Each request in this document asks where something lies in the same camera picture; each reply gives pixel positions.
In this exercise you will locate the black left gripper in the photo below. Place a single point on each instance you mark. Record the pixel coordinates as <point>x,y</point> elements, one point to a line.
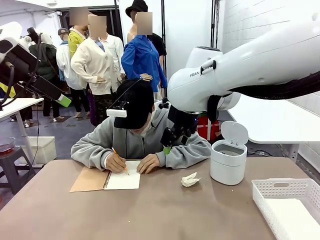
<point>20,61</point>

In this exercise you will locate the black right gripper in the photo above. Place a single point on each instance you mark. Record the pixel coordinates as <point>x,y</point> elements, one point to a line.
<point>182,120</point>

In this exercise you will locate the white paper ball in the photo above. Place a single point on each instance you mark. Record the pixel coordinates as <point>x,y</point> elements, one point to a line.
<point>190,180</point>

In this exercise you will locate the yellow pencil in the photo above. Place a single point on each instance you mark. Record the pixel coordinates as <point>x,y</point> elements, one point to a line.
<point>120,161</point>

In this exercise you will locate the spiral notebook brown cover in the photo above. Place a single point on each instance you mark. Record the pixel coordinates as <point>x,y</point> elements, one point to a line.
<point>122,181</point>

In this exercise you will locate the person's right forearm grey sleeve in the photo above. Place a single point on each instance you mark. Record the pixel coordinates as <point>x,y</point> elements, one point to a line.
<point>85,152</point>

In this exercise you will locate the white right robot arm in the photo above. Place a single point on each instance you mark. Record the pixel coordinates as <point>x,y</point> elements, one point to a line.
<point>250,62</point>

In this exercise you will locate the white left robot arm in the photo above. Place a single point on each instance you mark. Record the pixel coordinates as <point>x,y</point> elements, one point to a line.
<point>10,32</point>

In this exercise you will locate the person's left forearm grey sleeve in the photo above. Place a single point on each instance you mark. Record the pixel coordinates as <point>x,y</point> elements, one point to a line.
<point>187,156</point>

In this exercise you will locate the person's left hand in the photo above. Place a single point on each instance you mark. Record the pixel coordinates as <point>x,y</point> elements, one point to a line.
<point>148,163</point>

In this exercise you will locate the person's right hand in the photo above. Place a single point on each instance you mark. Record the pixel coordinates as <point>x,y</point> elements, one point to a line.
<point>115,163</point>

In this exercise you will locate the white desk with white leg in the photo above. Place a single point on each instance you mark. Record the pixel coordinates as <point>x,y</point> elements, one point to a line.
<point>17,106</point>

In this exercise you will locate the mannequin in dark green jacket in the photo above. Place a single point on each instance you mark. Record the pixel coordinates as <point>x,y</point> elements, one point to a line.
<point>46,60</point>

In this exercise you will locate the red plastic crate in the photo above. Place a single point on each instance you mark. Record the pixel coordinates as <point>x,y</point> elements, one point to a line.
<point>205,127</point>

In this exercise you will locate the white face mask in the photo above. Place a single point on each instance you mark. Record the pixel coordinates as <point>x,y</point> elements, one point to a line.
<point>149,122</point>

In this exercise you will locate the yellow hi-vis vest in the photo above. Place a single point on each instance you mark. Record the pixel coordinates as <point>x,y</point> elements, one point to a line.
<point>6,91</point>

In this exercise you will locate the mannequin in white shirt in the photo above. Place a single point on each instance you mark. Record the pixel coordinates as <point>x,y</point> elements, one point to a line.
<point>63,62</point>

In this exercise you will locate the person in grey hoodie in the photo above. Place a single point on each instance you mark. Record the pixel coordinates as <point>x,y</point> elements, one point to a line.
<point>140,142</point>

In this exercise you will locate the black baseball cap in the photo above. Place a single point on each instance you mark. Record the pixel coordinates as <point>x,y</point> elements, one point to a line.
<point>136,105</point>

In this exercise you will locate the white lidded trash bin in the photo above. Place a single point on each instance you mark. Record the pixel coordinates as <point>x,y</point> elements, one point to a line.
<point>228,162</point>

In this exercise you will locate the mannequin in yellow shirt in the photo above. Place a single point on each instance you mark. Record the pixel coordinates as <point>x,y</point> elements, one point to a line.
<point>73,42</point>

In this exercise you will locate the mannequin in cream cardigan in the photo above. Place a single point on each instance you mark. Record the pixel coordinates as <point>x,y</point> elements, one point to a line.
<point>92,65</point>

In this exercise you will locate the white plastic floor crate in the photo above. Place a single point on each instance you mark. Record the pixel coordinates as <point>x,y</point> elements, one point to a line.
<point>45,150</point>

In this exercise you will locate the clear bowl with red liquid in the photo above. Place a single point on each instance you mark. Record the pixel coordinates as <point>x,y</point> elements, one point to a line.
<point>6,145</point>

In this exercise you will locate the grey plastic stool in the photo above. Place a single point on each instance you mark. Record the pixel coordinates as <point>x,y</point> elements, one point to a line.
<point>12,162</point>

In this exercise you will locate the mannequin in blue shirt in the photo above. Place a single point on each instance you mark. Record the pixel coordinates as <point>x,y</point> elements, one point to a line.
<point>142,57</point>

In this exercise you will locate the large white desk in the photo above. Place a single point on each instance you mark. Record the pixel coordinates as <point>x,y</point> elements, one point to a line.
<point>270,122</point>

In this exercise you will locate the mannequin in black t-shirt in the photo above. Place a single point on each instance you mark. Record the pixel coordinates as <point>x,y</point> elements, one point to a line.
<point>160,45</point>

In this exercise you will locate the white perforated plastic basket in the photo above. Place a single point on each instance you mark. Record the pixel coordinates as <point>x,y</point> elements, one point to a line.
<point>265,200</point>

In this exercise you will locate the black backdrop stand pole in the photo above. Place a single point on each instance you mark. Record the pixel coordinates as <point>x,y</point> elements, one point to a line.
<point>163,20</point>

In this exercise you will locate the black bucket hat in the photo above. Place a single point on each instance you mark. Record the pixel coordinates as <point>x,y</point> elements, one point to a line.
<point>136,7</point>

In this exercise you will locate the flat white paper sheet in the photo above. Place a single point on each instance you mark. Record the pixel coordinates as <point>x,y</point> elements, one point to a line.
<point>292,220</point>

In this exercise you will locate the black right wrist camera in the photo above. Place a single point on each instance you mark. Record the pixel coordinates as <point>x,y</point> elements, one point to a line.
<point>164,103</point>

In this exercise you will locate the white head-mounted camera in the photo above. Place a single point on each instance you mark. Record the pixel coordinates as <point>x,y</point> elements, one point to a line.
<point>116,113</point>

